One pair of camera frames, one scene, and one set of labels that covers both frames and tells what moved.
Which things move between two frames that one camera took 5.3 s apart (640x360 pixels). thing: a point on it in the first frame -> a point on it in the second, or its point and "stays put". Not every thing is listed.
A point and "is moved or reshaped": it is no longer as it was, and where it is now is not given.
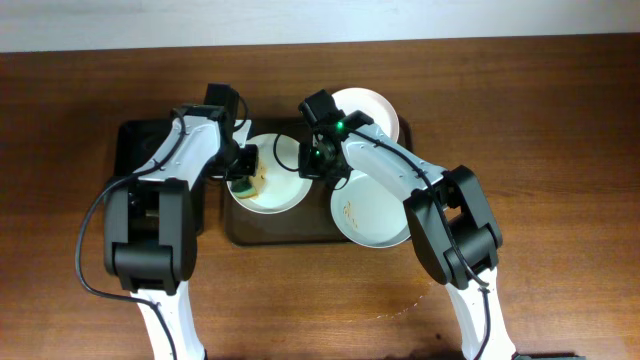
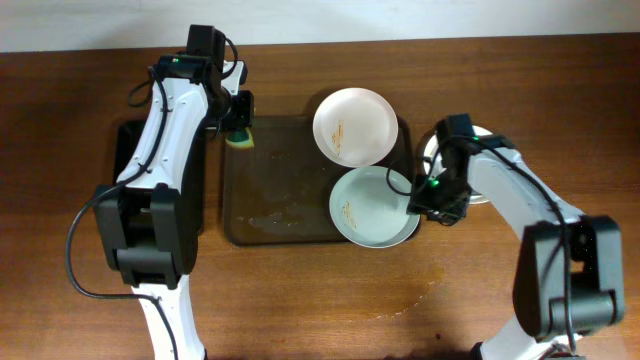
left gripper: (251, 165) -> (246, 112)
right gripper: (307, 168) -> (421, 200)
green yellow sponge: (243, 188) is moved or reshaped
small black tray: (135, 141) stays put
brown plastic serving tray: (312, 222) stays put
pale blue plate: (369, 214) stays put
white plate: (281, 189) -> (432, 159)
